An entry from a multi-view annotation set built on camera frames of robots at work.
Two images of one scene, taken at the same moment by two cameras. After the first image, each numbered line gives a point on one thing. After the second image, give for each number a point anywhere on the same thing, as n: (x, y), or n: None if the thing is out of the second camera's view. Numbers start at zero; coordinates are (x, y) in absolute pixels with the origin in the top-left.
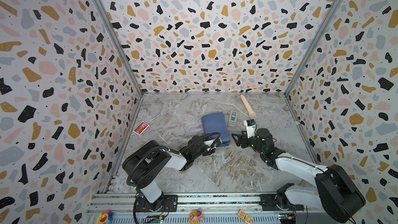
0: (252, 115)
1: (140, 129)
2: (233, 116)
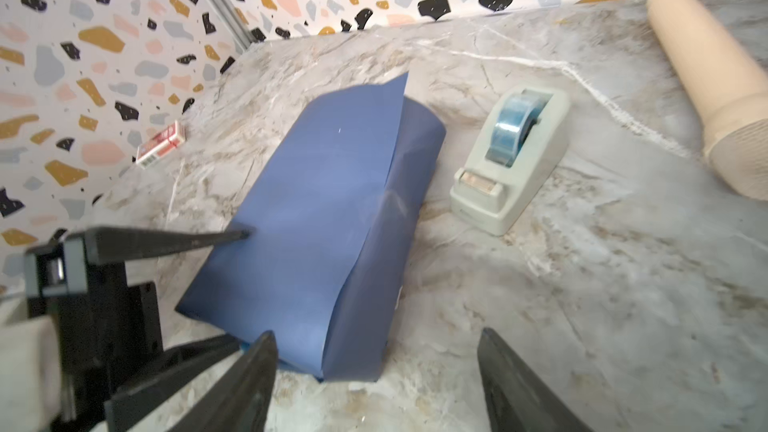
0: (731, 100)
1: (159, 145)
2: (519, 139)
